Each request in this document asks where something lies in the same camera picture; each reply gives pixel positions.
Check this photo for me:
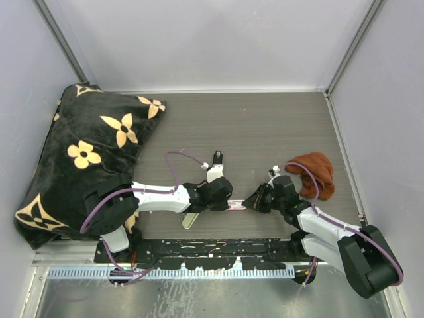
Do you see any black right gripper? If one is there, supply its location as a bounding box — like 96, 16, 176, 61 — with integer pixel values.
242, 182, 285, 214

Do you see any red white staple box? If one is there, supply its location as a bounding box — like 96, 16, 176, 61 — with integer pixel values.
227, 200, 246, 211

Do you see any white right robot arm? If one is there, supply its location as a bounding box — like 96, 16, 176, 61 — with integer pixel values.
242, 166, 403, 299

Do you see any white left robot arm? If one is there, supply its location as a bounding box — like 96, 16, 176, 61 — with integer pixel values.
80, 164, 233, 262

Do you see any black stapler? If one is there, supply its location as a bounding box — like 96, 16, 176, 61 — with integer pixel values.
212, 151, 223, 166

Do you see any orange brown cloth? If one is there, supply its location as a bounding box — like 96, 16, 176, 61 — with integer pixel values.
285, 152, 335, 200

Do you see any black floral cushion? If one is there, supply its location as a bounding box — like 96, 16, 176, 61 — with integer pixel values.
14, 83, 167, 250

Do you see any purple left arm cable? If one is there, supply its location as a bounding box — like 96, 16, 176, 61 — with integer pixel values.
81, 151, 211, 236

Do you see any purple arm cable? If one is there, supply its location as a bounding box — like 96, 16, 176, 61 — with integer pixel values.
81, 151, 211, 236
285, 163, 403, 282

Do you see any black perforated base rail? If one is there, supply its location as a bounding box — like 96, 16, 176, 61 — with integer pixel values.
113, 238, 312, 270

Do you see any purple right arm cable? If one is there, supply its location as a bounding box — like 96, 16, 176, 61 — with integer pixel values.
285, 163, 403, 282

